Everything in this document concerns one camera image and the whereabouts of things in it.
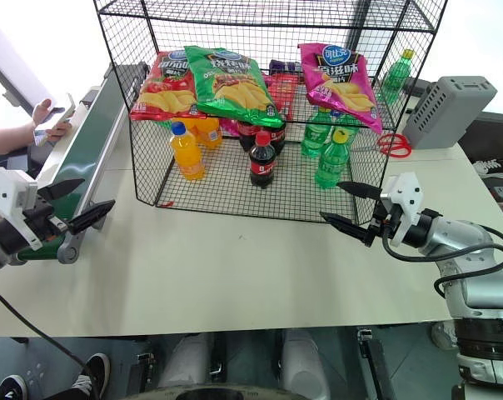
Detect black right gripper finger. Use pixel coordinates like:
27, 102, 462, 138
319, 212, 378, 248
336, 180, 384, 199

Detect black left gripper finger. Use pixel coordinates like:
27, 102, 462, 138
37, 178, 87, 203
66, 199, 117, 236

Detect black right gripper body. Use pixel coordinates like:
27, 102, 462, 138
370, 197, 403, 245

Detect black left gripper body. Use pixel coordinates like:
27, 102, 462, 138
22, 199, 69, 243

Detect white smartphone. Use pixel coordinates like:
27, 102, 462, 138
46, 92, 77, 127

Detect green conveyor belt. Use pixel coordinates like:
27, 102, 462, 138
16, 61, 149, 264

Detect person's bare hand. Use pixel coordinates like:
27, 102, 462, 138
32, 97, 73, 143

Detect green soda bottle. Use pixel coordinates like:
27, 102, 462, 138
333, 112, 361, 141
300, 107, 334, 159
379, 48, 416, 106
314, 127, 354, 190

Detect cola bottle red label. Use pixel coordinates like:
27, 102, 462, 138
237, 120, 260, 153
248, 129, 278, 190
268, 122, 287, 157

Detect magenta potato chips bag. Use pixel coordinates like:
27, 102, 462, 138
297, 42, 384, 136

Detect grey plastic box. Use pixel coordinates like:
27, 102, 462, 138
401, 75, 499, 150

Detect black white sneaker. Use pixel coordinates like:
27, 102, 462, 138
69, 352, 112, 400
0, 374, 30, 400
471, 158, 503, 179

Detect orange soda bottle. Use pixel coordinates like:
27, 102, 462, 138
197, 117, 225, 151
180, 117, 201, 139
169, 121, 207, 183

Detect red snack pack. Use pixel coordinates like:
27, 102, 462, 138
264, 72, 296, 123

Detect white board panel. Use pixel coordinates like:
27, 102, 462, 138
0, 12, 53, 114

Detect red potato chips bag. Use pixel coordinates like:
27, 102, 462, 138
129, 50, 202, 123

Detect purple snack pack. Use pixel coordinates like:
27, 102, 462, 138
268, 58, 305, 77

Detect white robot leg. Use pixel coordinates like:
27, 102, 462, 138
158, 332, 213, 389
279, 328, 332, 400

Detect green potato chips bag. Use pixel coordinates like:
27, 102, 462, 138
183, 44, 287, 130

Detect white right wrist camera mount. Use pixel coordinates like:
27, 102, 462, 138
378, 172, 424, 248

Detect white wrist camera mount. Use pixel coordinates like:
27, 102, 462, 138
378, 172, 424, 248
0, 165, 43, 252

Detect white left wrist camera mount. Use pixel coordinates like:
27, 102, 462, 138
0, 165, 43, 252

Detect red handled scissors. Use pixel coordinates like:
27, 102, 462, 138
375, 132, 414, 159

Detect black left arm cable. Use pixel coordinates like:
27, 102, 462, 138
0, 284, 95, 378

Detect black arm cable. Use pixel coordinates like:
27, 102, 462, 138
0, 284, 95, 378
381, 223, 503, 298

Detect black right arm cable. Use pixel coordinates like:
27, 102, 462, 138
381, 223, 503, 298

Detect black wire mesh rack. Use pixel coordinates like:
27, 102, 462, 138
92, 0, 449, 226

